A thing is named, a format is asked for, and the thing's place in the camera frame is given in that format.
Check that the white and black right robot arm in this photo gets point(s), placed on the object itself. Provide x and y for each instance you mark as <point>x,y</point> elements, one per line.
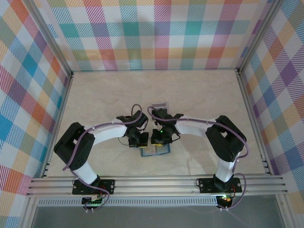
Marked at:
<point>194,127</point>

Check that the aluminium frame leg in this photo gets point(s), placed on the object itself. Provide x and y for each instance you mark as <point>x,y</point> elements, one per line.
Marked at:
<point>28,213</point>
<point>283,213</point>

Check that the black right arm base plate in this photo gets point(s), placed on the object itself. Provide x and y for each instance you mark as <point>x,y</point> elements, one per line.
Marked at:
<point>206,185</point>

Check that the orange controller board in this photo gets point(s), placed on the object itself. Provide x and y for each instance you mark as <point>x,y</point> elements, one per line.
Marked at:
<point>226,200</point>

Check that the black controller board green lights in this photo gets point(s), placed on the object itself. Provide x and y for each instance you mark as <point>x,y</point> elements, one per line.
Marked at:
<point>93,202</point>

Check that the clear plastic tray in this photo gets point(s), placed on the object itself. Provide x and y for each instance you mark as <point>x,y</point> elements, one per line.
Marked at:
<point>168,107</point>

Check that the aluminium side rail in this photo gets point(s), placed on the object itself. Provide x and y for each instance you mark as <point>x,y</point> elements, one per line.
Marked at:
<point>62,107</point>
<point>248,107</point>

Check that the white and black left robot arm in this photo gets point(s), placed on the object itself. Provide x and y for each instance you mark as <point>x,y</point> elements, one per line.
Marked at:
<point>109,129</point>

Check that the pale pink printed card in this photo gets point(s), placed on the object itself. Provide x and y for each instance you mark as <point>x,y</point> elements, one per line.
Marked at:
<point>149,150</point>

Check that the aluminium mounting rail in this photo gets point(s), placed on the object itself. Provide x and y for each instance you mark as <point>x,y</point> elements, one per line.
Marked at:
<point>154,185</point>

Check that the aluminium frame post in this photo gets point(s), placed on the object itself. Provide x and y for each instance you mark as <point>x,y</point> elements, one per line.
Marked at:
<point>259,35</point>
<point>51,35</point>

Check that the light grey credit card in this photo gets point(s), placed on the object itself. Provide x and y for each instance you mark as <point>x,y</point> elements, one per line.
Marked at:
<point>159,105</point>

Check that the teal card holder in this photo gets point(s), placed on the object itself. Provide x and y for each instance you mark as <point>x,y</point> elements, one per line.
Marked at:
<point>164,150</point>

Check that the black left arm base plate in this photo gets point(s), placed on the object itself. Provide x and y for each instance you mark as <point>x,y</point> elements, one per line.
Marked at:
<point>109,185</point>

